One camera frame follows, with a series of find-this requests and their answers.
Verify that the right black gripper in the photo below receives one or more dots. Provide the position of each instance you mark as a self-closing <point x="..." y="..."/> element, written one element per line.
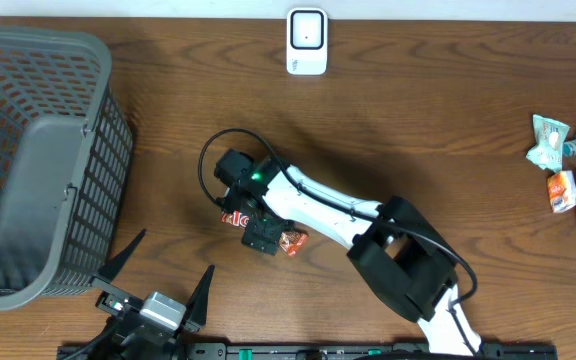
<point x="265" y="232"/>

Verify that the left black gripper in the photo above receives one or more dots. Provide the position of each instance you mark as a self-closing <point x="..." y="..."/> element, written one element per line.
<point x="108" y="271"/>

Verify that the red Top candy bar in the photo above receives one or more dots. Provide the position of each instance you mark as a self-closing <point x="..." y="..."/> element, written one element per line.
<point x="267" y="235"/>

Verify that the light blue snack pouch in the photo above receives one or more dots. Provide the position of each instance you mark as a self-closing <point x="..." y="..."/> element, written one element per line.
<point x="550" y="134"/>

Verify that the orange small carton box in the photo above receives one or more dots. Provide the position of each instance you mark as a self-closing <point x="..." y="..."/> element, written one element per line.
<point x="562" y="191"/>

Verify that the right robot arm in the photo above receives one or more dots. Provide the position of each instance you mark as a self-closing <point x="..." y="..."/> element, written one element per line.
<point x="399" y="255"/>

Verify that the white barcode scanner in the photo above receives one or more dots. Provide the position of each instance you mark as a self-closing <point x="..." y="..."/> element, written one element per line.
<point x="306" y="41"/>

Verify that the grey plastic shopping basket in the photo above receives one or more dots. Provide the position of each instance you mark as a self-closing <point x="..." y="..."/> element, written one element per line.
<point x="65" y="155"/>

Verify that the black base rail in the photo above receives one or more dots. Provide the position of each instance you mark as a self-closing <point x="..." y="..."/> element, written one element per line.
<point x="221" y="351"/>

